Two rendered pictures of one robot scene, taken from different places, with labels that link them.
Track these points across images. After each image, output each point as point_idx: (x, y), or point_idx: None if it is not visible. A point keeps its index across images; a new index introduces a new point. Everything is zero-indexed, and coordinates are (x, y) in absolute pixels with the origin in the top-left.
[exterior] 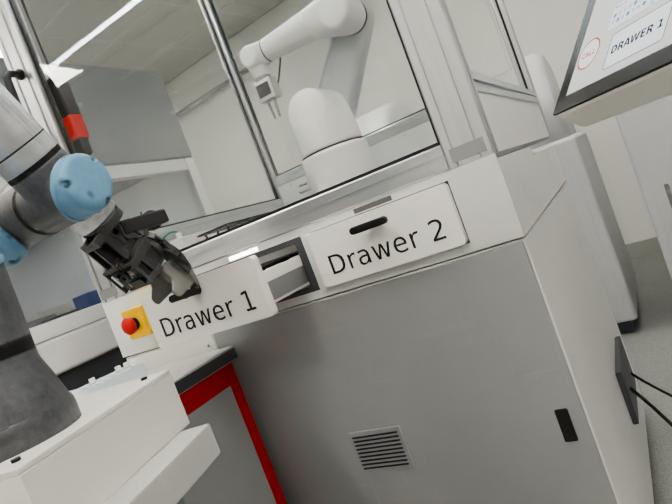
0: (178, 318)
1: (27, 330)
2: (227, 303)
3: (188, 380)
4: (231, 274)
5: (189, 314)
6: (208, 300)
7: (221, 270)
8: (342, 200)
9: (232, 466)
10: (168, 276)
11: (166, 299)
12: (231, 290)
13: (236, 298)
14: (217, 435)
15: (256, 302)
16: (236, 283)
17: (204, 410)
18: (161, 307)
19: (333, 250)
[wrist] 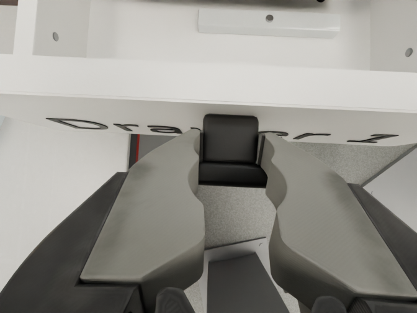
0: (128, 125)
1: None
2: (313, 135)
3: (133, 145)
4: (416, 122)
5: (171, 126)
6: (259, 127)
7: (398, 115)
8: None
9: (159, 138)
10: (299, 308)
11: (78, 107)
12: (357, 130)
13: (349, 135)
14: (151, 136)
15: (388, 140)
16: (395, 128)
17: (141, 135)
18: (53, 111)
19: None
